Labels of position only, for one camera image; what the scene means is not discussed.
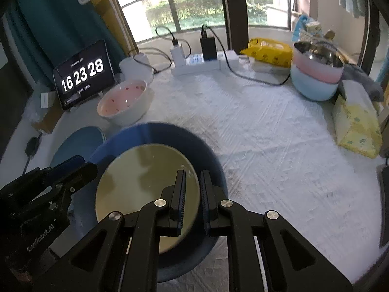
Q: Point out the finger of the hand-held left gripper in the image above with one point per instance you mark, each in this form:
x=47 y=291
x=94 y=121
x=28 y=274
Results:
x=68 y=162
x=79 y=176

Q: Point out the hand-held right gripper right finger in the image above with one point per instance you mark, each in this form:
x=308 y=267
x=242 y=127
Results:
x=204 y=202

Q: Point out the small white box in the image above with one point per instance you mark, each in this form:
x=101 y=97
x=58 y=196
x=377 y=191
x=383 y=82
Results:
x=48 y=99

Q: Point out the cardboard box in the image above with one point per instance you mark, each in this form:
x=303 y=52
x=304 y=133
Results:
x=45 y=124

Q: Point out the white power strip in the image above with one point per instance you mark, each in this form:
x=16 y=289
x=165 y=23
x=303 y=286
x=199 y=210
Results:
x=197 y=65

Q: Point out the blue white package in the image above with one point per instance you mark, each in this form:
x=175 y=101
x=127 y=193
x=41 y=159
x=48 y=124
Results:
x=307 y=27

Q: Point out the steel bowl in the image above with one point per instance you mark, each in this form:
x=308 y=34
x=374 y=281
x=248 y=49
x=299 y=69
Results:
x=319 y=54

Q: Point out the yellow curtain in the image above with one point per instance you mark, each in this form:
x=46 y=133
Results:
x=121 y=27

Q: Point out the cream bowl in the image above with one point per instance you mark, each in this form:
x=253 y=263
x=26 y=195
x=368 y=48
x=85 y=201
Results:
x=136 y=176

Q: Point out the dark blue bowl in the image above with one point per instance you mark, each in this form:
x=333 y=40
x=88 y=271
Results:
x=209 y=170

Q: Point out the flat white box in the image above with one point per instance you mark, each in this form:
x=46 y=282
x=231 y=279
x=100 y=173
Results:
x=270 y=67

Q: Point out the black tablet clock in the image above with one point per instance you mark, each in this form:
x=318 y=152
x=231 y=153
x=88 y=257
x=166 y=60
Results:
x=83 y=74

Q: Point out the dark object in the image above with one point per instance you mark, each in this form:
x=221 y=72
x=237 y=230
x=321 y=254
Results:
x=383 y=173

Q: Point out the yellow tissue pack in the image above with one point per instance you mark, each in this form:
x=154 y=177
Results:
x=358 y=130

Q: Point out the black charger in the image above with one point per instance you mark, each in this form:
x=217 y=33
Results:
x=208 y=48

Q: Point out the white cup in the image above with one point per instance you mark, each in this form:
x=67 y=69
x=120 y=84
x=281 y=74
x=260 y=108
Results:
x=133 y=67

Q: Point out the grey cloth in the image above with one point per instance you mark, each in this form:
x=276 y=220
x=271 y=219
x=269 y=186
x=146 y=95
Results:
x=364 y=80

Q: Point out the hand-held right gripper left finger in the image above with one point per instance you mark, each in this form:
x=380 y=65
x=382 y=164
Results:
x=181 y=202

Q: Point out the light blue plate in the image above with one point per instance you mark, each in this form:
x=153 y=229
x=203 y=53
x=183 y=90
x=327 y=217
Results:
x=76 y=146

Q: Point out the balcony railing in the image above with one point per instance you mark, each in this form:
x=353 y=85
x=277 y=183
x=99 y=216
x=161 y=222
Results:
x=182 y=9

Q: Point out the teal curtain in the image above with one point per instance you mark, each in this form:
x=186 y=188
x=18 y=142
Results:
x=54 y=18

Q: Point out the yellow plastic package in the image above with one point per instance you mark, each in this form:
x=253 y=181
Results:
x=267 y=51

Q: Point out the white bowl with pink inside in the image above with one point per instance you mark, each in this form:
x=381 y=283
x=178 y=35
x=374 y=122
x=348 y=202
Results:
x=124 y=100

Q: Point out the white charger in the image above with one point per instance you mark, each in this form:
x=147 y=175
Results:
x=177 y=54

